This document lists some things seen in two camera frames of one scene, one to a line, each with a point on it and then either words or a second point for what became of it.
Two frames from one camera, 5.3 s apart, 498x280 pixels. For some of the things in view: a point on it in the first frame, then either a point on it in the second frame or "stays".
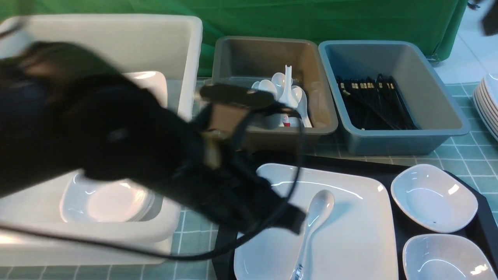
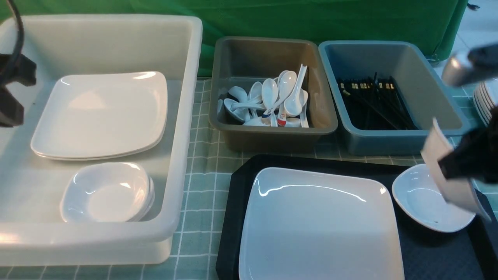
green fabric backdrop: [433, 23] stays
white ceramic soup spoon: [321, 207] → [293, 105]
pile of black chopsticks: [376, 104] stays
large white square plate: [348, 234] stays
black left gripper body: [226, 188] → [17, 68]
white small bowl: [445, 256] → [421, 197]
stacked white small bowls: [85, 199] stays
